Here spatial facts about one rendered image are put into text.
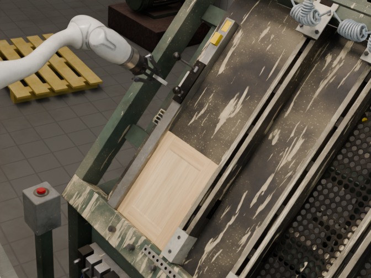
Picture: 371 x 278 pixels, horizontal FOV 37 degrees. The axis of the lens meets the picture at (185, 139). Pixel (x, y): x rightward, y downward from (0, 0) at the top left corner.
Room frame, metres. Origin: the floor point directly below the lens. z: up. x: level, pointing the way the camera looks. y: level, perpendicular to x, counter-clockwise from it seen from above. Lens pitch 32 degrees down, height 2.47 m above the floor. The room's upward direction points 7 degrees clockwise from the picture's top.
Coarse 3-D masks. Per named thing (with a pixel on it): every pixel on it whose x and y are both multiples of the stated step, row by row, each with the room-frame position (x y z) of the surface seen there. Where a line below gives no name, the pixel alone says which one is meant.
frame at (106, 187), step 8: (104, 184) 2.15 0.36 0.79; (112, 184) 2.16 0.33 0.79; (104, 192) 2.09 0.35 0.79; (72, 208) 1.99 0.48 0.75; (72, 216) 1.99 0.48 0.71; (80, 216) 1.97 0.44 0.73; (72, 224) 1.99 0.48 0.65; (80, 224) 1.97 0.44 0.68; (88, 224) 2.00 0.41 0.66; (72, 232) 1.99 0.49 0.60; (80, 232) 1.97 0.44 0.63; (88, 232) 2.00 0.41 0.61; (72, 240) 1.99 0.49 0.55; (80, 240) 1.97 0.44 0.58; (88, 240) 2.00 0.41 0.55; (72, 248) 1.99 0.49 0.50; (72, 256) 1.99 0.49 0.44; (72, 264) 1.99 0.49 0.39; (72, 272) 1.99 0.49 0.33; (80, 272) 1.96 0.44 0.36
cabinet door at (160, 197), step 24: (168, 144) 1.98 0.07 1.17; (144, 168) 1.95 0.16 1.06; (168, 168) 1.90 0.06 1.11; (192, 168) 1.86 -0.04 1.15; (144, 192) 1.87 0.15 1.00; (168, 192) 1.82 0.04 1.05; (192, 192) 1.77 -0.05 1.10; (144, 216) 1.78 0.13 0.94; (168, 216) 1.74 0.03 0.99; (168, 240) 1.66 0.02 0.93
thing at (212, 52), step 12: (228, 36) 2.24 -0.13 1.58; (216, 48) 2.21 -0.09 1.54; (204, 60) 2.19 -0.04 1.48; (204, 72) 2.16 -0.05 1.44; (192, 96) 2.12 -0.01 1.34; (168, 108) 2.09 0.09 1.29; (180, 108) 2.08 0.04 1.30; (168, 120) 2.05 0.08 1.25; (156, 132) 2.03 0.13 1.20; (156, 144) 1.99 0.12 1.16; (144, 156) 1.97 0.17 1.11; (132, 168) 1.95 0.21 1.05; (132, 180) 1.91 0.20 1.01; (120, 192) 1.89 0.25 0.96
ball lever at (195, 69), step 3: (174, 54) 2.14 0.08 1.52; (177, 54) 2.14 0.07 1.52; (180, 54) 2.14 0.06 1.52; (174, 57) 2.13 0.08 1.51; (177, 57) 2.13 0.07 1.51; (180, 57) 2.14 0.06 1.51; (174, 60) 2.14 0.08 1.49; (177, 60) 2.13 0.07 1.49; (183, 60) 2.15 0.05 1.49; (186, 63) 2.15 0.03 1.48; (189, 66) 2.15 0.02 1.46; (192, 66) 2.15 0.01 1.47; (195, 66) 2.16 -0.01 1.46; (195, 69) 2.15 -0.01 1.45; (198, 69) 2.15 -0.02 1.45; (195, 72) 2.15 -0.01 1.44
